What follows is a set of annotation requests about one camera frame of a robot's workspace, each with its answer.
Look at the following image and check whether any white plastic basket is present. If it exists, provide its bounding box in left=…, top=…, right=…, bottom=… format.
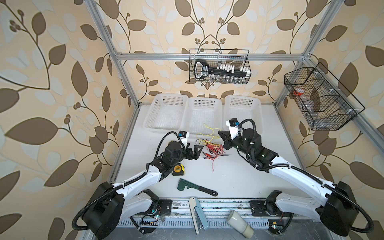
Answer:
left=223, top=96, right=264, bottom=135
left=143, top=94, right=188, bottom=133
left=182, top=98, right=223, bottom=135

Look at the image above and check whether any left white plastic basket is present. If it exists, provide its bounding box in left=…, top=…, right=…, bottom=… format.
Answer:
left=143, top=94, right=188, bottom=133

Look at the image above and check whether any green black pipe wrench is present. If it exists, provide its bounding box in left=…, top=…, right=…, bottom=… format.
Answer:
left=177, top=179, right=218, bottom=197

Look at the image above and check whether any right white plastic basket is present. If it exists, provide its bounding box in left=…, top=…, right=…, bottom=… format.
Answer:
left=223, top=96, right=264, bottom=135

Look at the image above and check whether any yellow black tape measure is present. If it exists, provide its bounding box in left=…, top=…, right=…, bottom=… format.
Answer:
left=172, top=163, right=185, bottom=176

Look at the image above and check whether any black socket set holder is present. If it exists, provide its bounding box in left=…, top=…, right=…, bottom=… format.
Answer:
left=192, top=59, right=251, bottom=80

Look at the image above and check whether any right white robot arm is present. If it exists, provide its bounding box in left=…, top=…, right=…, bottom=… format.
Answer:
left=218, top=129, right=375, bottom=237

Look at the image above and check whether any middle white plastic basket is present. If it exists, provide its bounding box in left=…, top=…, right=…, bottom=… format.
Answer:
left=182, top=98, right=223, bottom=135

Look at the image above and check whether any beige cylindrical roll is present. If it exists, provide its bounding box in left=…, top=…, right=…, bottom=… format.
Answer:
left=227, top=210, right=254, bottom=239

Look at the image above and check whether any black wire basket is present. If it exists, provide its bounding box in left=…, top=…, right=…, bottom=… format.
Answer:
left=189, top=48, right=252, bottom=85
left=284, top=63, right=366, bottom=131

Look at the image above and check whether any back black wire basket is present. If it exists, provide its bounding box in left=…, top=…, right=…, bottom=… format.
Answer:
left=189, top=48, right=252, bottom=85

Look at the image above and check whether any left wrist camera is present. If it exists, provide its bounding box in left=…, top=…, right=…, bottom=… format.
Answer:
left=178, top=131, right=190, bottom=148

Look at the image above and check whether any red cable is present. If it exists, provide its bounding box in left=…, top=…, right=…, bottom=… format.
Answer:
left=202, top=143, right=226, bottom=173

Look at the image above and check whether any red item in wire basket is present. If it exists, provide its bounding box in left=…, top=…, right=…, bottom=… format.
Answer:
left=293, top=88, right=305, bottom=97

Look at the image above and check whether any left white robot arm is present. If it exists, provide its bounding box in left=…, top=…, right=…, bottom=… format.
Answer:
left=72, top=141, right=203, bottom=240

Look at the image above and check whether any yellow cable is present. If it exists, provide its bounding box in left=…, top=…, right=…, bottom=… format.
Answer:
left=196, top=122, right=223, bottom=146

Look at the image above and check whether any right black wire basket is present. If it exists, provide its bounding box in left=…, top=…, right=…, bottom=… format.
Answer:
left=284, top=63, right=366, bottom=131

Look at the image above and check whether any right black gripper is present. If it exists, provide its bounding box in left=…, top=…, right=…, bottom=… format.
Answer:
left=218, top=130, right=253, bottom=159

